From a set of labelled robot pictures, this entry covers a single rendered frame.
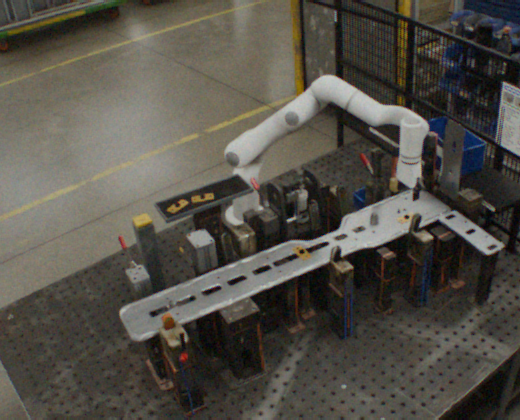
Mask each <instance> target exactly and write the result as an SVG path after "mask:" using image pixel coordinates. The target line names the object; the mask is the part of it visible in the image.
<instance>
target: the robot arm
mask: <svg viewBox="0 0 520 420"><path fill-rule="evenodd" d="M330 102H333V103H335V104H337V105H338V106H340V107H342V108H343V109H345V110H346V111H348V112H350V113H351V114H353V115H355V116H356V117H359V118H361V119H362V120H364V121H365V122H367V124H369V125H371V126H373V127H379V126H381V125H384V124H393V125H397V126H400V144H399V146H400V158H399V161H398V166H397V167H396V168H394V169H395V172H396V176H397V181H398V186H397V190H401V189H404V186H405V184H406V185H408V186H409V187H411V188H412V187H413V190H414V192H413V199H412V200H413V202H415V201H418V200H419V199H420V191H421V190H422V189H423V188H424V185H423V183H422V182H421V164H420V160H421V157H422V145H423V141H424V139H425V136H426V135H427V133H428V131H429V126H428V124H427V122H426V121H425V120H423V119H422V118H421V117H419V116H417V115H416V114H414V113H412V112H411V111H409V110H406V109H405V108H404V107H402V106H395V105H389V106H386V105H381V104H379V103H378V102H376V101H375V100H373V99H371V98H370V97H368V96H367V95H365V94H363V93H362V92H360V91H359V90H357V89H355V88H354V87H352V86H350V85H349V84H347V83H346V82H344V81H342V80H341V79H339V78H337V77H334V76H327V75H324V76H322V77H320V78H318V79H317V80H316V81H314V82H313V83H312V85H311V87H310V88H309V89H308V90H307V91H305V92H304V93H303V94H302V95H301V96H299V97H298V98H297V99H295V100H294V101H293V102H292V103H290V104H289V105H288V106H286V107H285V108H284V109H282V110H281V111H279V112H278V113H277V112H276V113H274V114H273V115H271V116H270V117H268V118H267V119H266V120H264V121H263V122H262V123H260V124H259V126H258V127H256V128H255V129H253V130H249V131H247V132H245V133H244V134H243V135H241V136H240V137H239V138H237V139H236V140H235V141H233V142H231V143H230V144H229V145H228V146H227V148H226V149H225V152H224V157H225V161H226V162H227V164H228V165H230V166H231V167H233V168H234V170H233V173H232V174H235V173H239V174H240V175H241V176H242V177H243V178H245V179H246V180H247V182H248V183H249V184H250V185H251V186H252V187H253V185H252V183H251V180H250V179H251V177H254V178H255V180H256V183H257V185H258V186H259V172H260V169H261V167H262V164H263V162H264V159H265V156H266V152H267V148H269V147H270V146H271V145H274V144H275V143H276V142H278V141H279V140H281V139H282V138H284V137H285V136H287V135H288V134H290V133H292V132H294V131H296V130H297V129H299V128H300V127H302V126H303V125H304V124H306V123H307V122H308V121H309V120H310V119H312V118H313V117H314V116H315V115H316V114H318V113H319V112H320V111H321V110H322V109H323V108H324V107H325V106H327V105H328V104H329V103H330ZM416 183H417V184H416ZM415 186H418V189H416V187H415ZM253 188H254V187H253ZM232 201H233V205H232V206H230V207H229V208H228V209H227V211H226V220H227V222H228V223H229V224H231V225H233V226H236V225H238V224H242V223H244V220H243V212H244V211H247V210H249V209H252V208H253V209H254V210H255V211H257V210H260V209H263V207H261V206H260V205H259V195H258V193H257V191H255V189H254V193H251V194H248V195H245V196H243V197H240V198H236V199H233V200H232Z"/></svg>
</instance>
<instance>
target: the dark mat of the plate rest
mask: <svg viewBox="0 0 520 420"><path fill-rule="evenodd" d="M250 189H251V188H250V187H249V186H248V185H247V184H246V183H245V182H244V180H243V179H242V178H241V177H240V176H239V175H235V176H232V177H229V178H226V179H225V180H223V181H221V182H218V183H215V184H212V185H209V186H206V187H203V188H201V189H197V190H194V191H191V192H188V193H185V194H182V195H179V196H177V197H174V198H171V199H168V200H165V201H162V202H159V203H156V204H157V206H158V207H159V208H160V210H161V211H162V213H163V214H164V216H165V217H166V218H167V219H170V218H172V217H175V216H178V215H181V214H184V212H186V211H189V210H192V209H195V208H197V207H200V206H204V205H207V204H210V203H212V202H215V201H218V200H221V199H224V198H226V197H229V196H232V195H235V194H237V193H241V192H244V191H247V190H250ZM211 193H213V195H214V199H210V200H205V201H200V202H195V203H193V202H192V199H191V197H195V196H200V195H203V194H205V195H206V194H211ZM180 200H185V201H187V202H188V204H186V205H185V206H183V207H182V208H180V209H179V210H177V211H176V212H174V214H172V212H170V211H168V210H167V209H168V208H169V207H171V206H172V205H174V204H175V203H177V202H179V201H180Z"/></svg>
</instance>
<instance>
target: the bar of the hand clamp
mask: <svg viewBox="0 0 520 420"><path fill-rule="evenodd" d="M371 158H372V172H373V182H374V183H375V184H376V185H377V190H378V181H377V179H379V182H380V183H381V185H380V186H379V187H381V188H383V173H382V159H383V158H384V153H383V152H381V150H380V149H375V150H372V151H371Z"/></svg>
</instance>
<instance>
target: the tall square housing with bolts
mask: <svg viewBox="0 0 520 420"><path fill-rule="evenodd" d="M186 238H187V244H188V249H189V256H190V261H191V262H192V264H193V269H194V272H195V275H196V278H197V277H199V276H202V275H204V274H207V273H209V272H212V271H214V270H216V269H217V267H219V265H218V262H217V255H216V247H215V241H214V239H213V238H212V237H211V236H210V234H209V233H208V232H207V231H206V230H205V229H201V230H198V231H195V232H193V233H190V234H187V235H186ZM216 289H220V290H221V288H220V286H219V285H217V286H214V287H212V288H210V289H207V290H205V291H204V292H205V293H206V294H207V295H209V294H210V293H209V292H211V291H214V290H216Z"/></svg>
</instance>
